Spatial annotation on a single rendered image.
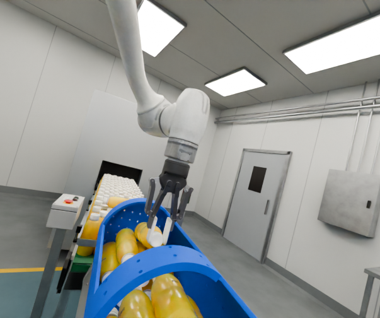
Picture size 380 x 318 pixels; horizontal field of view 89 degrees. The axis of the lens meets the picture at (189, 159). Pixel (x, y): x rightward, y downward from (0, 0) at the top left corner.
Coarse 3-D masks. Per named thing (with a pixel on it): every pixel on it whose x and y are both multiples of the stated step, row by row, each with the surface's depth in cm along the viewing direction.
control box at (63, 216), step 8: (72, 200) 92; (80, 200) 96; (56, 208) 82; (64, 208) 83; (72, 208) 84; (80, 208) 96; (56, 216) 82; (64, 216) 83; (72, 216) 84; (48, 224) 81; (56, 224) 82; (64, 224) 83; (72, 224) 84
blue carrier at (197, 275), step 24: (120, 216) 74; (144, 216) 77; (168, 216) 78; (168, 240) 81; (96, 264) 45; (120, 264) 36; (144, 264) 34; (168, 264) 33; (192, 264) 35; (96, 288) 37; (120, 288) 30; (192, 288) 55; (216, 288) 45; (96, 312) 30; (216, 312) 44; (240, 312) 36
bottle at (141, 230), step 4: (140, 224) 68; (144, 224) 65; (136, 228) 67; (140, 228) 63; (144, 228) 60; (148, 228) 59; (156, 228) 59; (136, 232) 65; (140, 232) 61; (144, 232) 58; (160, 232) 58; (136, 236) 65; (140, 236) 60; (144, 236) 57; (140, 240) 60; (144, 240) 57; (144, 244) 57; (148, 244) 56
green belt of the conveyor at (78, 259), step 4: (76, 252) 86; (76, 256) 84; (80, 256) 84; (84, 256) 85; (88, 256) 86; (92, 256) 87; (76, 260) 82; (80, 260) 83; (84, 260) 83; (88, 260) 84; (92, 260) 84; (72, 264) 81; (76, 264) 81; (80, 264) 82; (72, 268) 80; (76, 268) 81; (80, 268) 81; (84, 268) 82; (88, 268) 83; (76, 272) 81; (80, 272) 82; (84, 272) 83
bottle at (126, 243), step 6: (126, 228) 68; (120, 234) 65; (126, 234) 64; (132, 234) 66; (120, 240) 61; (126, 240) 60; (132, 240) 61; (120, 246) 58; (126, 246) 57; (132, 246) 58; (120, 252) 56; (126, 252) 55; (132, 252) 56; (138, 252) 58; (120, 258) 55
